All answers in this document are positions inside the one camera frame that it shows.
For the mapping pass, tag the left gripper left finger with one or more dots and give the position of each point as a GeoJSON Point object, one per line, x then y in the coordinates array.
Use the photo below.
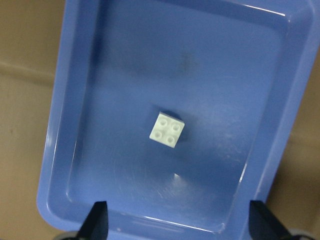
{"type": "Point", "coordinates": [96, 224]}

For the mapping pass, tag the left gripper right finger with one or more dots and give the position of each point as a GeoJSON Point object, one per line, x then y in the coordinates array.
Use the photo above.
{"type": "Point", "coordinates": [263, 225]}

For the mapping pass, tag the white building block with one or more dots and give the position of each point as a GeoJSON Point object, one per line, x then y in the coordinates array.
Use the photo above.
{"type": "Point", "coordinates": [167, 130]}

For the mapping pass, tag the blue plastic tray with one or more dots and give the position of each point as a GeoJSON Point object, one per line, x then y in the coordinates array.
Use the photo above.
{"type": "Point", "coordinates": [234, 71]}

